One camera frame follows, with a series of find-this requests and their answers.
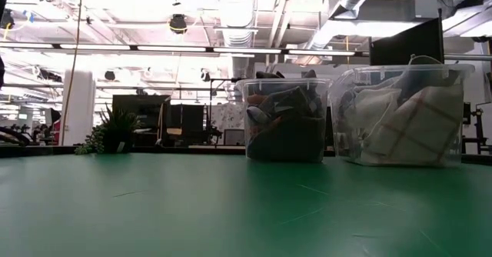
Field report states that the silver horizontal rail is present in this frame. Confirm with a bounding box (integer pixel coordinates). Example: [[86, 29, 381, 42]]
[[444, 54, 492, 62]]

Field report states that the green potted plant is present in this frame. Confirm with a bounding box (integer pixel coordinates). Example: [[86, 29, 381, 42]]
[[74, 103, 144, 156]]

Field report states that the grey white-checked towel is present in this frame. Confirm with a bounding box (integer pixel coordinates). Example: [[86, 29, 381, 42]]
[[245, 86, 324, 125]]

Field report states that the black ceiling dome camera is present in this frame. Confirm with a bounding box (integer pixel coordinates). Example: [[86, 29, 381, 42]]
[[168, 13, 189, 35]]

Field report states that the orange towel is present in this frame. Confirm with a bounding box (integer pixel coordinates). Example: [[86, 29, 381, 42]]
[[245, 94, 278, 135]]

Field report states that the black equipment stand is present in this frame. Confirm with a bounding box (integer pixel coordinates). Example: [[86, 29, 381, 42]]
[[460, 102, 492, 156]]

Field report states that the black background monitor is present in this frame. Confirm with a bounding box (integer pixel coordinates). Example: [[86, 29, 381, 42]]
[[111, 94, 172, 147]]

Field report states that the black ceiling device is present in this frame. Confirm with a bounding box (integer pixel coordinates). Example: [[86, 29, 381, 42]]
[[0, 8, 15, 31]]

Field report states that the ceiling light strip bar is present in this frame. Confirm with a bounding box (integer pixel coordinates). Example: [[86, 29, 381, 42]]
[[0, 41, 371, 57]]

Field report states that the yellow cable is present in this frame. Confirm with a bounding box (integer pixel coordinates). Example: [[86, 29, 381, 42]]
[[61, 0, 85, 147]]

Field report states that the clear plastic bin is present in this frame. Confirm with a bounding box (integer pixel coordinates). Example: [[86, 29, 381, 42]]
[[328, 63, 477, 169], [234, 77, 334, 164]]

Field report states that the white pillar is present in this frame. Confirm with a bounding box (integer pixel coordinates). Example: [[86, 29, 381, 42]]
[[59, 70, 97, 147]]

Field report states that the silver corrugated ventilation duct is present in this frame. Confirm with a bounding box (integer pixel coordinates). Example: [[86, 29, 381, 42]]
[[214, 0, 258, 79]]

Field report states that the dark grey towel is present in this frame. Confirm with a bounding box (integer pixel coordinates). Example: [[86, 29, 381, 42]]
[[245, 70, 327, 162]]

